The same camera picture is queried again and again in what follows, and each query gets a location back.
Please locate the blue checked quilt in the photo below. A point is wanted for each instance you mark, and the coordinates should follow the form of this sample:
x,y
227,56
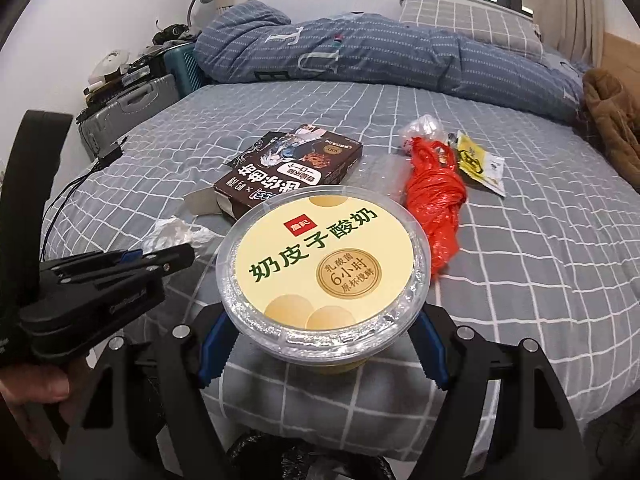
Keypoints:
x,y
375,50

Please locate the grey checked pillow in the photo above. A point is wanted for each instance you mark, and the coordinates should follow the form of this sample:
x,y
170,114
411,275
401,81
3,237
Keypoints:
x,y
465,20

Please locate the teal suitcase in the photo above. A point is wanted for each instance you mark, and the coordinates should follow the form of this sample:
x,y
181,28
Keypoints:
x,y
185,67

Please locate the clear crumpled wrapper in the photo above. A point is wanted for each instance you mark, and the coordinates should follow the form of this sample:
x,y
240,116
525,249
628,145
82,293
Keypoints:
x,y
422,127

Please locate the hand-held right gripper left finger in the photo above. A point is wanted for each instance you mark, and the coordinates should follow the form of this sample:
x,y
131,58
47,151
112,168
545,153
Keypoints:
x,y
212,347

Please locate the beige curtain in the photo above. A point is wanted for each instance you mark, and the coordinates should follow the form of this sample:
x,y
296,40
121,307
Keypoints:
x,y
570,5

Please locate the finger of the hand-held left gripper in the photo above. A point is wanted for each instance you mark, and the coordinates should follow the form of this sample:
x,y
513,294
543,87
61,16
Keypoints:
x,y
160,260
131,256

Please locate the black tangled gear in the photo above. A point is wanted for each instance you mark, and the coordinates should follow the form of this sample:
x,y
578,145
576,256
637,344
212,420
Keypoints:
x,y
172,34

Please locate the grey checked bed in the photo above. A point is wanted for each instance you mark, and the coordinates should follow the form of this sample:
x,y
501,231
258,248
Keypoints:
x,y
525,285

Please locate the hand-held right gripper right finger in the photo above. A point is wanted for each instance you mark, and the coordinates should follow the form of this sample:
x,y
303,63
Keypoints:
x,y
430,355

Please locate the yellow white snack packet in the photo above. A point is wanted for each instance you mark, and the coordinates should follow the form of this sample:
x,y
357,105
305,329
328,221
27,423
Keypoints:
x,y
475,162

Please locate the red plastic bag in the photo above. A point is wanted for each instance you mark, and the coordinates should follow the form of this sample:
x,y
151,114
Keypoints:
x,y
435,210

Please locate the clear yogurt cup yellow lid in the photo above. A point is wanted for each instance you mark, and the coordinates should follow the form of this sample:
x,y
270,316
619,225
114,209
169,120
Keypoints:
x,y
310,255

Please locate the brown plush blanket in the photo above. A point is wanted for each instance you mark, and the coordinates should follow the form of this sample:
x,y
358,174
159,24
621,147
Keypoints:
x,y
612,110

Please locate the brown printed snack box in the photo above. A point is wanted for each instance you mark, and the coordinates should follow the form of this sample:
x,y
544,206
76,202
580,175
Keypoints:
x,y
280,170

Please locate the clear bubble wrap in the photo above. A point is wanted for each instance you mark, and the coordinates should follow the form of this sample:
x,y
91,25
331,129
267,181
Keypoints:
x,y
390,175

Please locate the wooden headboard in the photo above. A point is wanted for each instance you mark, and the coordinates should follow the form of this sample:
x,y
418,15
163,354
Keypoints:
x,y
622,55

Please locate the white round device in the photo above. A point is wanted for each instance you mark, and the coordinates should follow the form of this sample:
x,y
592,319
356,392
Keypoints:
x,y
112,60

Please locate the grey suitcase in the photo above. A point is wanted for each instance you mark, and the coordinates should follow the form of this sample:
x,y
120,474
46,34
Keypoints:
x,y
125,110

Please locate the crumpled white tissue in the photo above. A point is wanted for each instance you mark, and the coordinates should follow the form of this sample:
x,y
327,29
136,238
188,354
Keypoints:
x,y
172,232

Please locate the black case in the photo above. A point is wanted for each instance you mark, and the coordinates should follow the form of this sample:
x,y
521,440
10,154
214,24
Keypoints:
x,y
145,70

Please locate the person's left hand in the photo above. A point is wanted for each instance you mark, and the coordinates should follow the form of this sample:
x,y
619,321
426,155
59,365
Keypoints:
x,y
30,382

